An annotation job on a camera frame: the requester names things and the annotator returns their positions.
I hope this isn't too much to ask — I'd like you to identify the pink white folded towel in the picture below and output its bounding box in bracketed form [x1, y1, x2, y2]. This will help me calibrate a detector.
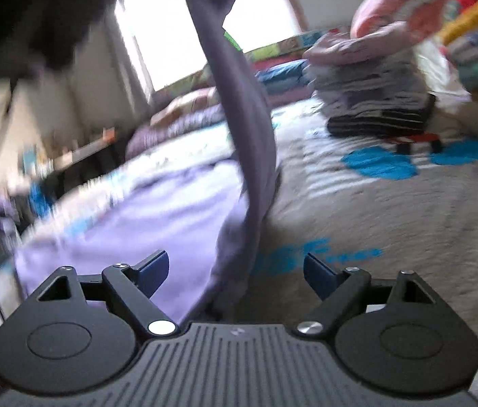
[348, 0, 471, 45]

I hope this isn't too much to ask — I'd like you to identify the Mickey Mouse blanket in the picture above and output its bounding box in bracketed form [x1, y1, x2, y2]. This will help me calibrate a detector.
[14, 93, 478, 407]

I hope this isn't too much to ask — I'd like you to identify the purple garment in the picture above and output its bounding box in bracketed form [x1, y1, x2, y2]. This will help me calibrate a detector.
[15, 0, 278, 323]

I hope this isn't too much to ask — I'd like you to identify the folded clothes stack right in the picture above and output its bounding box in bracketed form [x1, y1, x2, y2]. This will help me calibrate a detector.
[301, 28, 438, 139]

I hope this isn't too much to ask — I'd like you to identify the purple quilt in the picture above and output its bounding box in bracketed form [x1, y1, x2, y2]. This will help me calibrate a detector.
[125, 104, 225, 160]

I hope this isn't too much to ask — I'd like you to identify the orange patterned pillow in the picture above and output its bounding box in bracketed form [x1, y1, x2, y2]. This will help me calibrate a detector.
[150, 87, 220, 128]

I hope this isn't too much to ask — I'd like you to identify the dark side table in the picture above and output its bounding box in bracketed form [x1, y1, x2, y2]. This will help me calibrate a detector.
[26, 134, 130, 202]

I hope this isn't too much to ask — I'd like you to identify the colourful headboard panel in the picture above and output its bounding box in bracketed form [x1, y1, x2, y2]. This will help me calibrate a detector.
[155, 26, 347, 99]

